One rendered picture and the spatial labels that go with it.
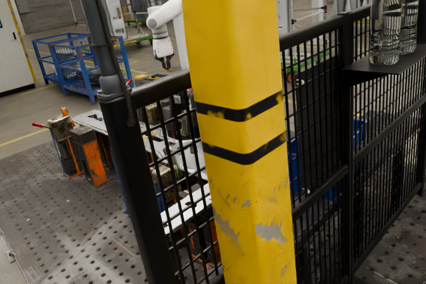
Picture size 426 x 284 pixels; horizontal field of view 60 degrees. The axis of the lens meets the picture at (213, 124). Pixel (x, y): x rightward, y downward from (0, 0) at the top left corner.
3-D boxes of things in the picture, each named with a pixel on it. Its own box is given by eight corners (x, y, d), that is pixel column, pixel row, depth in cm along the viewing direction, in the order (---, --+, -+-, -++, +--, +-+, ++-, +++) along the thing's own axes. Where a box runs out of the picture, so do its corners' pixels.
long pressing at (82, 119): (64, 121, 221) (63, 118, 220) (97, 109, 235) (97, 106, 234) (232, 191, 125) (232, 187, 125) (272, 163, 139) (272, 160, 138)
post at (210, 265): (200, 269, 133) (187, 203, 122) (221, 252, 140) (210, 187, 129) (213, 277, 129) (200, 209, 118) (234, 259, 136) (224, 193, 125)
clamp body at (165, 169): (161, 246, 148) (142, 171, 135) (183, 231, 156) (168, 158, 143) (175, 256, 142) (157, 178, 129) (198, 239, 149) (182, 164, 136)
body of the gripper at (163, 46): (165, 33, 206) (169, 52, 210) (149, 37, 201) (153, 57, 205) (172, 33, 200) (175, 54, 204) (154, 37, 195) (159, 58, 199)
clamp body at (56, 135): (60, 177, 219) (41, 120, 205) (83, 166, 228) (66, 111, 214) (68, 182, 211) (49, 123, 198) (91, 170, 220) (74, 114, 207)
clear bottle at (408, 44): (382, 55, 92) (385, -31, 84) (392, 49, 96) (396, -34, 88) (409, 56, 87) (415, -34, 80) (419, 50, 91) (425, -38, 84)
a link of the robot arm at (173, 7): (199, 0, 180) (151, 35, 189) (203, -3, 195) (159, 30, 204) (188, -17, 178) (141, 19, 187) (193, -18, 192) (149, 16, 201)
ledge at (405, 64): (333, 89, 89) (332, 14, 83) (393, 54, 111) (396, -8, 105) (398, 97, 79) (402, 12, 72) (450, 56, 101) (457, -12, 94)
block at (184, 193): (186, 256, 141) (172, 194, 130) (206, 240, 148) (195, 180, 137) (203, 267, 134) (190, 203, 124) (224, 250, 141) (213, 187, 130)
